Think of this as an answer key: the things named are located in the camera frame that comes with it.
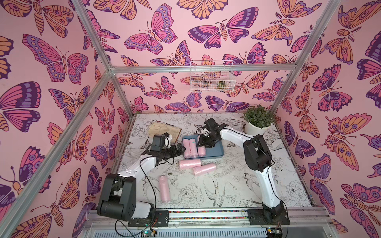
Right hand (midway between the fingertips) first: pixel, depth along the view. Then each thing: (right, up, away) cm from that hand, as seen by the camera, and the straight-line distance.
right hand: (195, 147), depth 98 cm
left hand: (-9, 0, -8) cm, 12 cm away
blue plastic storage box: (+14, -2, 0) cm, 14 cm away
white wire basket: (+11, +46, -3) cm, 47 cm away
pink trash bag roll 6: (-16, -23, -19) cm, 35 cm away
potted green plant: (+39, +18, -5) cm, 43 cm away
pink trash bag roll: (-4, -9, -8) cm, 12 cm away
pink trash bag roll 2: (+5, -12, -10) cm, 16 cm away
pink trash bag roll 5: (-2, 0, -2) cm, 3 cm away
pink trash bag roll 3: (+4, -2, -5) cm, 7 cm away
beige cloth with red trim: (-28, +12, +12) cm, 33 cm away
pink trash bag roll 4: (-5, -4, -3) cm, 8 cm away
